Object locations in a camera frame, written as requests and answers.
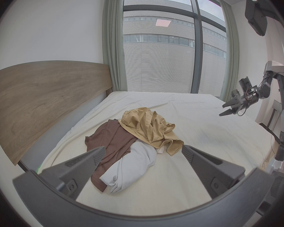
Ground white garment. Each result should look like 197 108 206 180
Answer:
99 140 158 195

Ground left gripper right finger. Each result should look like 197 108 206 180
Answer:
181 145 246 200

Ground bed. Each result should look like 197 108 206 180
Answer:
0 61 277 201

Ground tan shorts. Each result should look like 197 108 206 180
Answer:
118 107 184 157

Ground grey-green curtain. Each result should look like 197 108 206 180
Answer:
219 0 240 103
102 0 128 96

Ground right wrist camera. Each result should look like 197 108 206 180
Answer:
239 77 259 96

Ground brown garment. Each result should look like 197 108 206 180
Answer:
85 119 145 192

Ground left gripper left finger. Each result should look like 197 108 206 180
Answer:
41 146 106 200

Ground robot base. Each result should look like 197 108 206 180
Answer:
256 99 284 218

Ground window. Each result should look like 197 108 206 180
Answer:
122 0 228 97

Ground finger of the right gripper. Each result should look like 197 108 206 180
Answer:
222 96 240 108
219 105 238 117

